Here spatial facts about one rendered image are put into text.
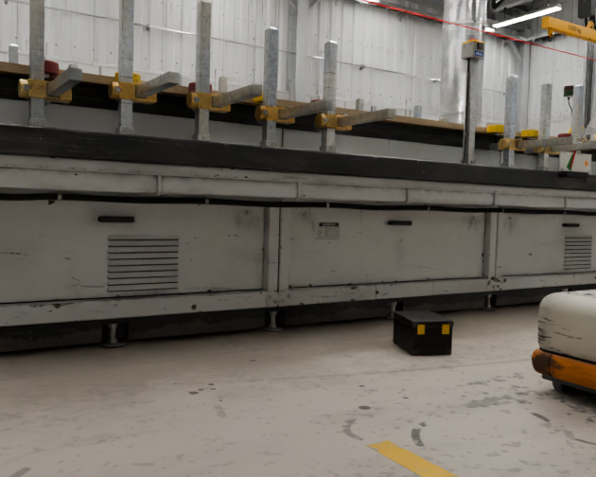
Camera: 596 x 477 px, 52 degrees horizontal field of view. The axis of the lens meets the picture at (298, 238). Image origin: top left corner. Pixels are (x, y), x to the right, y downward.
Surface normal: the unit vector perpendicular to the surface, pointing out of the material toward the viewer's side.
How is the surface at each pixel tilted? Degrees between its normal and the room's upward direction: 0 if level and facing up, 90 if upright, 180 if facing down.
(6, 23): 90
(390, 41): 90
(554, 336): 90
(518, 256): 90
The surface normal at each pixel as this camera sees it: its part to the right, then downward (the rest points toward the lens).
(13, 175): 0.53, 0.06
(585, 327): -0.85, 0.00
